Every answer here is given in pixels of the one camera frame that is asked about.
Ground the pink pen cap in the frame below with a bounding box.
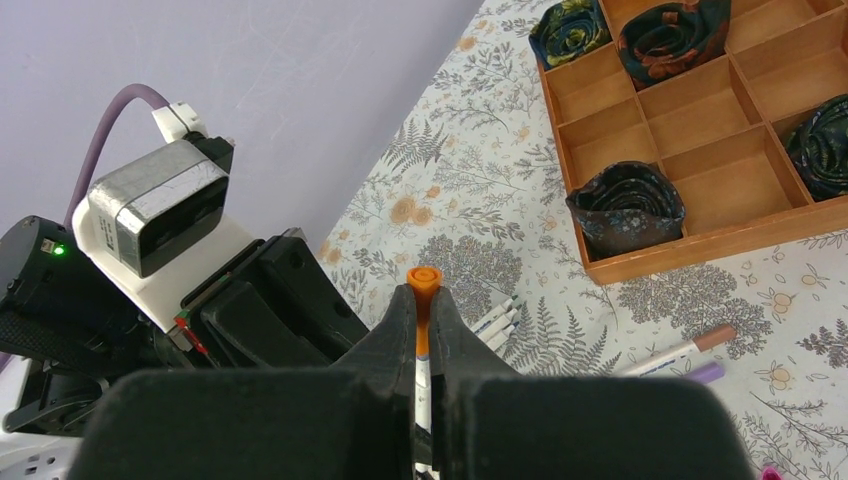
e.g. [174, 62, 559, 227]
[759, 466, 783, 480]

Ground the white marker pen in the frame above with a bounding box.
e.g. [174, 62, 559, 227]
[615, 337, 703, 377]
[414, 354, 433, 479]

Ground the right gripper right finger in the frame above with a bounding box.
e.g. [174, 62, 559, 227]
[429, 288, 753, 479]

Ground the brown pen cap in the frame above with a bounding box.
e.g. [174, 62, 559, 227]
[693, 324, 737, 352]

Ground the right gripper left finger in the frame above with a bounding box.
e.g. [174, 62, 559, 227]
[69, 285, 416, 479]

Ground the green patterned rolled tie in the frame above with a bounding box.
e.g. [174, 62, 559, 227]
[528, 0, 611, 71]

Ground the dark green rolled tie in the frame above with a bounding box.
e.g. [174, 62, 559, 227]
[784, 94, 847, 202]

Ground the purple pen cap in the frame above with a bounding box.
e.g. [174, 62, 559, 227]
[682, 360, 727, 386]

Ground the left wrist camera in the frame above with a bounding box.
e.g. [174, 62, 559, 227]
[86, 102, 234, 278]

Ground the orange pen cap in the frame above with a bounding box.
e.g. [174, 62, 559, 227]
[406, 266, 443, 359]

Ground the white marker blue end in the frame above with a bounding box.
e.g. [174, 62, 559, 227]
[481, 311, 517, 351]

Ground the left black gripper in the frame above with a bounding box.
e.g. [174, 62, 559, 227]
[1, 216, 367, 437]

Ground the dark blue rolled tie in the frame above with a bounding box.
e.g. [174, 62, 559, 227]
[566, 161, 686, 259]

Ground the orange wooden compartment tray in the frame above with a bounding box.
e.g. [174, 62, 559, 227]
[539, 1, 847, 285]

